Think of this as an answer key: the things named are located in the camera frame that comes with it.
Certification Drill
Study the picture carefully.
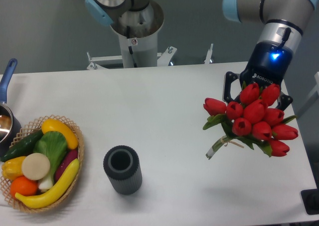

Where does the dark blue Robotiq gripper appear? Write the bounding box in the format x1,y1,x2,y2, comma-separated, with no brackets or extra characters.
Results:
222,41,293,111

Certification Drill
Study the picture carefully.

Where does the red tulip bouquet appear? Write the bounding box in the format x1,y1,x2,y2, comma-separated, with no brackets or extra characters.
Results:
203,83,299,159

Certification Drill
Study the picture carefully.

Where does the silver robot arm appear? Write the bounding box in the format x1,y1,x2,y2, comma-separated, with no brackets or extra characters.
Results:
222,0,319,103

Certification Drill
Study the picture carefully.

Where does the robot base column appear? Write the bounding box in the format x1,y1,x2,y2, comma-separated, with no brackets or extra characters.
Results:
85,0,164,68

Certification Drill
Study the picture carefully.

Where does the black device at edge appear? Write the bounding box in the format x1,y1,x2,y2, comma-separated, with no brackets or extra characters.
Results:
301,189,319,215

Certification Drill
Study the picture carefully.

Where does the dark grey ribbed vase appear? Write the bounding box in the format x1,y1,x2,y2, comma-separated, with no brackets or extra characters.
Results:
103,145,143,195

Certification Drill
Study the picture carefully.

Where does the purple sweet potato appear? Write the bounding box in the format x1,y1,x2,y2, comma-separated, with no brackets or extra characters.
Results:
54,149,78,182

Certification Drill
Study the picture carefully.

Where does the green leafy bok choy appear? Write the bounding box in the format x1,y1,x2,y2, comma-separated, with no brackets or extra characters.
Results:
33,131,67,193

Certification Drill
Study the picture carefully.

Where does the woven wicker basket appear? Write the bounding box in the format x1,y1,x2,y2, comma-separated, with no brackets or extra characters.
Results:
0,115,84,213

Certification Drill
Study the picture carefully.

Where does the beige round disc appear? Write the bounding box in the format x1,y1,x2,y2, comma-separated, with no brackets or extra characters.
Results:
21,153,50,181

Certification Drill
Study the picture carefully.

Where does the green cucumber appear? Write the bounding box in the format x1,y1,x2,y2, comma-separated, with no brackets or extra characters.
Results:
0,130,43,162

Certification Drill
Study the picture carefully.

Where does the yellow banana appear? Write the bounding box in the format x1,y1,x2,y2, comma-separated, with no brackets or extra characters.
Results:
15,159,80,209

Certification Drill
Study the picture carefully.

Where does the orange fruit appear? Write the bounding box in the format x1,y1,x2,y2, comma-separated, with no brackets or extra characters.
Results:
10,176,38,198

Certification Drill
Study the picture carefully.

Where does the yellow bell pepper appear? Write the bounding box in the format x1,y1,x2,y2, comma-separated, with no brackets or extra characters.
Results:
1,156,26,181

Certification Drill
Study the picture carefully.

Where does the white metal mounting frame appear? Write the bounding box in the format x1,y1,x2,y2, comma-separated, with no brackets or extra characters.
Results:
86,43,214,70

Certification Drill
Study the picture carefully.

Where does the blue handled saucepan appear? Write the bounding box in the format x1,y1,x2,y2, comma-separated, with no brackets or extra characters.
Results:
0,58,21,156

